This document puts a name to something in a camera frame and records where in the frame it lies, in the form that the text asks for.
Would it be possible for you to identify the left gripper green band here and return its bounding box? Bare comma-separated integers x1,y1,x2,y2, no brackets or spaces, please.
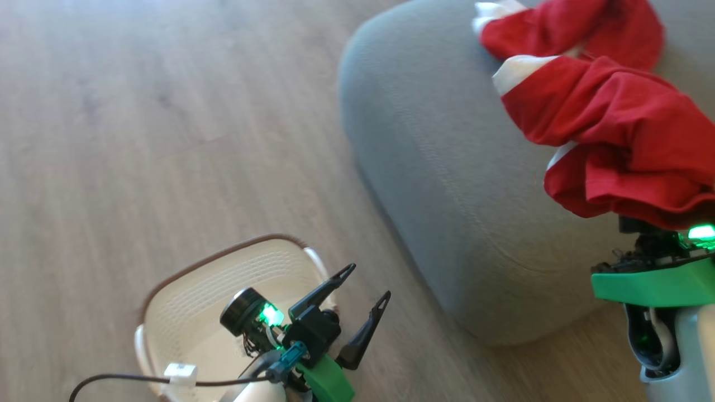
219,263,392,402

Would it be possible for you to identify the white plastic laundry basket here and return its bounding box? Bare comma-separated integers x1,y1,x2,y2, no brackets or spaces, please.
134,234,339,402

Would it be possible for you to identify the black left cable teal plug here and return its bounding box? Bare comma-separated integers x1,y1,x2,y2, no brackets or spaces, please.
69,341,309,402

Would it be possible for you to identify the red jersey with white trim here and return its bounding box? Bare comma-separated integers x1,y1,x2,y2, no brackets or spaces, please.
472,0,715,231

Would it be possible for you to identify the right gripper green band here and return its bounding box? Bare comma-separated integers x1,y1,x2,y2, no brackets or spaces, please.
590,215,715,308

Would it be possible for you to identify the grey fabric sofa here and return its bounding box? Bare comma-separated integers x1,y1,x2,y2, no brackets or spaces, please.
337,0,715,347

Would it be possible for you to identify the white left cable tag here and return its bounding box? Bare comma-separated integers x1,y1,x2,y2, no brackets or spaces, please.
164,362,198,387

